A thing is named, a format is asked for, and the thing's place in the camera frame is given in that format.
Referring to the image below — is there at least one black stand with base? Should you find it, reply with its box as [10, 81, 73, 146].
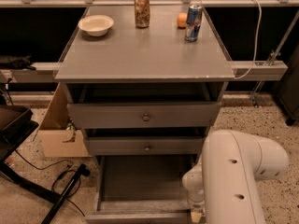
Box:
[0, 105, 92, 224]

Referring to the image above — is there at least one grey drawer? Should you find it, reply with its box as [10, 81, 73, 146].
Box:
[67, 102, 221, 129]
[84, 136, 204, 155]
[86, 155, 197, 224]

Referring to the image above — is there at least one grey middle drawer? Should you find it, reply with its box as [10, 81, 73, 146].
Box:
[84, 136, 204, 155]

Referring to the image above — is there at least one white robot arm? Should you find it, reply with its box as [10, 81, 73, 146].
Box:
[182, 130, 289, 224]

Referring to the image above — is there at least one grey metal rail beam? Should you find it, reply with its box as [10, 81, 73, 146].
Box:
[0, 61, 287, 83]

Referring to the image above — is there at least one brown patterned can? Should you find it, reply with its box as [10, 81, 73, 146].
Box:
[135, 0, 150, 28]

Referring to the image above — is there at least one white cable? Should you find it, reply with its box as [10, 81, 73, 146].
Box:
[233, 0, 263, 80]

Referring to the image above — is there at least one black floor cable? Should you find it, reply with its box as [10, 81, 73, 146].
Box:
[13, 148, 92, 224]

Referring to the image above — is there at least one white bowl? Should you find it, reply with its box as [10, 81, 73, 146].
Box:
[78, 15, 114, 37]

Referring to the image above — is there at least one black object on rail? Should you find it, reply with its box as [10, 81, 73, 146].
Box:
[0, 55, 35, 70]

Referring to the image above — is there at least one blue silver energy drink can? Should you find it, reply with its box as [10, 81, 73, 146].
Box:
[185, 4, 203, 42]

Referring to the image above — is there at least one grey top drawer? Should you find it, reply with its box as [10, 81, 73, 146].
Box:
[67, 102, 221, 129]

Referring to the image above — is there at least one grey bottom drawer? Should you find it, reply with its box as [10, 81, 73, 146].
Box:
[86, 155, 197, 224]

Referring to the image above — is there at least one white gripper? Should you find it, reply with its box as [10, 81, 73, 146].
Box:
[182, 158, 205, 224]

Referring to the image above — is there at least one cardboard box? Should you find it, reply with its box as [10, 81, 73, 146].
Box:
[38, 85, 89, 158]

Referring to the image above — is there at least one grey drawer cabinet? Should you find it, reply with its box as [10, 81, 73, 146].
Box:
[54, 4, 235, 224]

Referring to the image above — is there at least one orange fruit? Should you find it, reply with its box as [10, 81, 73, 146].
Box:
[177, 13, 187, 28]

